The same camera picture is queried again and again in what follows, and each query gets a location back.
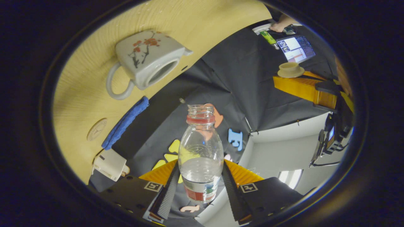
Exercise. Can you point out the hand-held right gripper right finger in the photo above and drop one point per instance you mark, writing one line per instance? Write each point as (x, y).
(232, 195)

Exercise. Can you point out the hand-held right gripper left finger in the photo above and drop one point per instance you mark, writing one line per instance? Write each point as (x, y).
(169, 192)

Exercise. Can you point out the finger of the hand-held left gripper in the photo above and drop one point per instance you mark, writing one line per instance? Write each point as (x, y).
(342, 78)
(303, 88)

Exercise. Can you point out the clear plastic water bottle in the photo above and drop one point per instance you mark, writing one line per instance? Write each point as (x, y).
(200, 151)

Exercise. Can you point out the round brown coaster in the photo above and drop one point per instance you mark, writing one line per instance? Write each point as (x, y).
(97, 129)

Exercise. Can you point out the white floral teacup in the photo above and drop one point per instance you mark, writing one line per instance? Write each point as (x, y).
(148, 53)

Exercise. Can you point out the green drink bottle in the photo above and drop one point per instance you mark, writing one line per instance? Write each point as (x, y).
(268, 37)

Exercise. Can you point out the computer monitor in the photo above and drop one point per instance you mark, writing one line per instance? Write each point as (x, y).
(295, 47)

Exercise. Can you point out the bread slice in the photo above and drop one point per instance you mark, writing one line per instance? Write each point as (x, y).
(125, 170)

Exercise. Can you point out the white toaster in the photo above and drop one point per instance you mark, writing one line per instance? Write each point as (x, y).
(109, 164)

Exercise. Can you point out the blue towel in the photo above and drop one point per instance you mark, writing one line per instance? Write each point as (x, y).
(124, 123)

